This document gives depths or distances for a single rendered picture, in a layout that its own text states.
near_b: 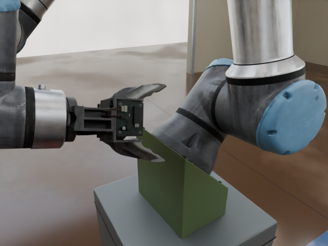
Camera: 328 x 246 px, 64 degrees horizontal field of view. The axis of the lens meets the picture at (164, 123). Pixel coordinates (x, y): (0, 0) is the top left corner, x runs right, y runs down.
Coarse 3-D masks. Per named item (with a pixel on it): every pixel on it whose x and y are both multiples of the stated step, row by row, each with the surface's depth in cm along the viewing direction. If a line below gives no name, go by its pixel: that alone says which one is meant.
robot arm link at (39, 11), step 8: (24, 0) 42; (32, 0) 43; (40, 0) 44; (48, 0) 45; (24, 8) 42; (32, 8) 43; (40, 8) 45; (48, 8) 47; (24, 16) 43; (32, 16) 44; (40, 16) 46; (24, 24) 44; (32, 24) 45; (24, 32) 44; (24, 40) 46
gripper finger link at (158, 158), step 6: (132, 138) 50; (126, 144) 48; (132, 144) 47; (138, 144) 49; (132, 150) 49; (138, 150) 49; (144, 150) 47; (150, 150) 51; (144, 156) 50; (150, 156) 48; (156, 156) 46
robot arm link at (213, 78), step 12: (216, 60) 69; (228, 60) 66; (204, 72) 70; (216, 72) 66; (204, 84) 66; (216, 84) 62; (192, 96) 67; (204, 96) 64; (216, 96) 60; (192, 108) 65; (204, 108) 64; (204, 120) 64
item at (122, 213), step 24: (96, 192) 83; (120, 192) 82; (240, 192) 83; (120, 216) 73; (144, 216) 73; (240, 216) 73; (264, 216) 73; (120, 240) 67; (144, 240) 66; (168, 240) 66; (192, 240) 66; (216, 240) 66; (240, 240) 66; (264, 240) 71
